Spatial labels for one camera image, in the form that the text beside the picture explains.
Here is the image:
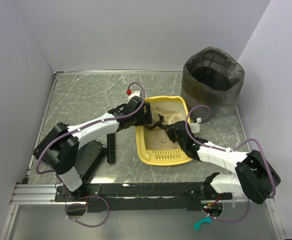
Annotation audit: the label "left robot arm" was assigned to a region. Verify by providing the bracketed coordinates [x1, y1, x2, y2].
[33, 96, 152, 192]

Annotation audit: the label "aluminium frame rail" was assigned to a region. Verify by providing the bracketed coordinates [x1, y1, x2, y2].
[9, 182, 59, 206]

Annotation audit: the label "grey trash bin with bag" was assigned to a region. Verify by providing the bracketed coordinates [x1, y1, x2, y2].
[181, 46, 245, 109]

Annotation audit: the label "yellow litter box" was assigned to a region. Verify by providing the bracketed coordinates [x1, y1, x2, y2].
[135, 95, 192, 167]

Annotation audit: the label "cat litter pellets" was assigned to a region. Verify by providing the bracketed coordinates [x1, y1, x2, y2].
[143, 107, 183, 151]

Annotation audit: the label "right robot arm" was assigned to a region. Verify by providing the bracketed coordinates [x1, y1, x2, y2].
[163, 120, 281, 204]

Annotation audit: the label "teal plastic piece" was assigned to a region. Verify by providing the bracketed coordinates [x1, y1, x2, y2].
[193, 216, 212, 231]

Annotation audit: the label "black slotted litter scoop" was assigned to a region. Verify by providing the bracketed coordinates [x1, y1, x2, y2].
[145, 114, 172, 131]

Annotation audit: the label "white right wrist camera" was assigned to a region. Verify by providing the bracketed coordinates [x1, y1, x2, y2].
[189, 117, 202, 134]

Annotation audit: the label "black glitter microphone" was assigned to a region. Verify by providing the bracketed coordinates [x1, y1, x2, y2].
[106, 133, 116, 165]

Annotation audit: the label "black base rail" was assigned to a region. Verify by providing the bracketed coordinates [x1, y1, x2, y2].
[55, 182, 221, 213]

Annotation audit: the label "black ribbed tray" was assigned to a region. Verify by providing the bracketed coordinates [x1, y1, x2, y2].
[75, 140, 107, 183]

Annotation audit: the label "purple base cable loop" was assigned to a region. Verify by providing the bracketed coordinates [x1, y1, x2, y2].
[65, 195, 111, 229]

